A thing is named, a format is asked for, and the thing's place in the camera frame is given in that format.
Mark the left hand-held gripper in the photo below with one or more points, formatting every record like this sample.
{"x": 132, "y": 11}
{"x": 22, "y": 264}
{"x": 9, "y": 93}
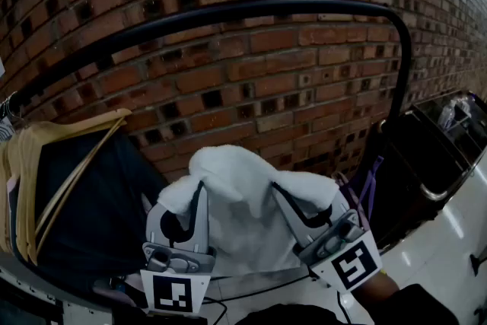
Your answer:
{"x": 173, "y": 293}

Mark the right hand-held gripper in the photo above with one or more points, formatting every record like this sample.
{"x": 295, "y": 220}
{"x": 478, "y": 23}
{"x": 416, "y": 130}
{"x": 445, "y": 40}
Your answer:
{"x": 342, "y": 259}

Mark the white cloth garment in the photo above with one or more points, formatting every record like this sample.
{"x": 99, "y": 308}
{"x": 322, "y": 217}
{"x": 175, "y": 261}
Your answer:
{"x": 247, "y": 217}

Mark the black metal clothes rail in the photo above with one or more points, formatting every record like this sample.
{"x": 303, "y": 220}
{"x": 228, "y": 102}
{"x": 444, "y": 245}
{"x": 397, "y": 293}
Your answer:
{"x": 266, "y": 6}

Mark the person's right forearm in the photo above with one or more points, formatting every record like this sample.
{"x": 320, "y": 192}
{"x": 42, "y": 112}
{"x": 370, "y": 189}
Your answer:
{"x": 374, "y": 289}

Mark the dark hanging garment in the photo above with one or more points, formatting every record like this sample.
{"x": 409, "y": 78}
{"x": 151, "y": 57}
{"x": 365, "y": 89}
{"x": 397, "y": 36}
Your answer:
{"x": 99, "y": 209}

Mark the black bin with metal rim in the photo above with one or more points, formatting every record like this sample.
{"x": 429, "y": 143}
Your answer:
{"x": 411, "y": 163}

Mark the person's black clothing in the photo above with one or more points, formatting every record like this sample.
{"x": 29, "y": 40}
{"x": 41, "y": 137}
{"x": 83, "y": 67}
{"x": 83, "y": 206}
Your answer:
{"x": 411, "y": 304}

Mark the bunch of wooden hangers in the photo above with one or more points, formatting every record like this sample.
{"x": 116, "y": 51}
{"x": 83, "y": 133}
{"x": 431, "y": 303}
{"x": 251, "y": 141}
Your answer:
{"x": 26, "y": 148}

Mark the striped cloth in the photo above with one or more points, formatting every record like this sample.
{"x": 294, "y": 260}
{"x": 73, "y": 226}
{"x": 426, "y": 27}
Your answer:
{"x": 4, "y": 131}

